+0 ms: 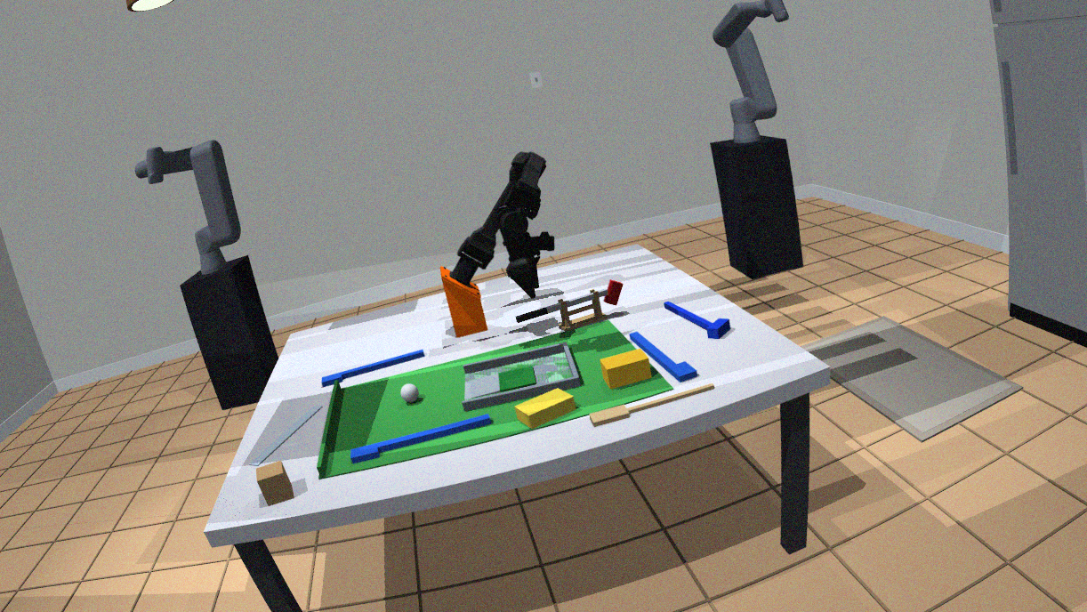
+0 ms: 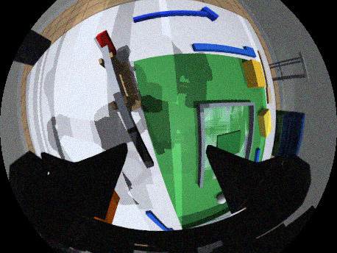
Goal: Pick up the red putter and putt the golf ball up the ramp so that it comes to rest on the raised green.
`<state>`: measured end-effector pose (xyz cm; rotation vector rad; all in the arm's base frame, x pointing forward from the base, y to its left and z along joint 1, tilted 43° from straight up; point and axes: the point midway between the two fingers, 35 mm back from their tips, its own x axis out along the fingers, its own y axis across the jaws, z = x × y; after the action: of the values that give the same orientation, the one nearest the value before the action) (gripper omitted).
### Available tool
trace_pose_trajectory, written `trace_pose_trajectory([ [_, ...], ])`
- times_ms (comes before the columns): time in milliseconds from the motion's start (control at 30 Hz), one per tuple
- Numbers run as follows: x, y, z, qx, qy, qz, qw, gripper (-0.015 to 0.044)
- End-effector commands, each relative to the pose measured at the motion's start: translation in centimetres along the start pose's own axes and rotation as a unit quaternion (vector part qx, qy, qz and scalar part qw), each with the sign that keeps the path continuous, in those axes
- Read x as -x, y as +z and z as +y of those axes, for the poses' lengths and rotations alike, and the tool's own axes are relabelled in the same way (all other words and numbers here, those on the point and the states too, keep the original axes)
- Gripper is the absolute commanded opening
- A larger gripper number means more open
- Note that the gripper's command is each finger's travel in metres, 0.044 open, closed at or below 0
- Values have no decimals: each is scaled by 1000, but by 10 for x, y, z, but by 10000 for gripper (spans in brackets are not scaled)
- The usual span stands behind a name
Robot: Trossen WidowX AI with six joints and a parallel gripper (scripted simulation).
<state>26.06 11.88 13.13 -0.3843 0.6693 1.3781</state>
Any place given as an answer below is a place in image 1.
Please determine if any pale blue flat bar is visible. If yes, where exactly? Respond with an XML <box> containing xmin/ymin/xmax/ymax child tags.
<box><xmin>249</xmin><ymin>405</ymin><xmax>321</xmax><ymax>466</ymax></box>

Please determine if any white golf ball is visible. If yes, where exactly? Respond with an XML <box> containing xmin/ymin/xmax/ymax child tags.
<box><xmin>400</xmin><ymin>384</ymin><xmax>418</xmax><ymax>402</ymax></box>

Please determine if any yellow rectangular block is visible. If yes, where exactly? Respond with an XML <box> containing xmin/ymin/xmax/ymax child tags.
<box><xmin>600</xmin><ymin>349</ymin><xmax>652</xmax><ymax>389</ymax></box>
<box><xmin>515</xmin><ymin>388</ymin><xmax>576</xmax><ymax>429</ymax></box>

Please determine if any green flat mat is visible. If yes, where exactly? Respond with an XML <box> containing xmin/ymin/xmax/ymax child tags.
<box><xmin>318</xmin><ymin>320</ymin><xmax>674</xmax><ymax>479</ymax></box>

